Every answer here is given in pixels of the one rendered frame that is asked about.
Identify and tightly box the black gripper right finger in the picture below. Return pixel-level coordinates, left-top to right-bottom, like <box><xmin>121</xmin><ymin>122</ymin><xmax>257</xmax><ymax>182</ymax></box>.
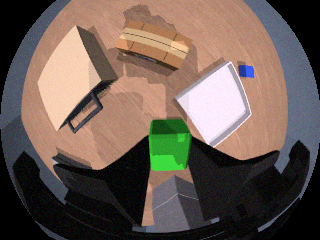
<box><xmin>188</xmin><ymin>136</ymin><xmax>280</xmax><ymax>222</ymax></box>

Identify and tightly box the blue block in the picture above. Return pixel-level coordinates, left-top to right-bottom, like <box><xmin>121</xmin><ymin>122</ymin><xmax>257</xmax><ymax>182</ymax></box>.
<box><xmin>239</xmin><ymin>65</ymin><xmax>254</xmax><ymax>78</ymax></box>

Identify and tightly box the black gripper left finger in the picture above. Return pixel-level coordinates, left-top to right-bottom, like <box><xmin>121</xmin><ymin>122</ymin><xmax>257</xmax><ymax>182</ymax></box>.
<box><xmin>53</xmin><ymin>135</ymin><xmax>151</xmax><ymax>228</ymax></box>

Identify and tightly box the green block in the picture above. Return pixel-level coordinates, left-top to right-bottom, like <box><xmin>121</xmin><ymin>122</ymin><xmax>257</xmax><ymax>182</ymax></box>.
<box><xmin>148</xmin><ymin>119</ymin><xmax>192</xmax><ymax>171</ymax></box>

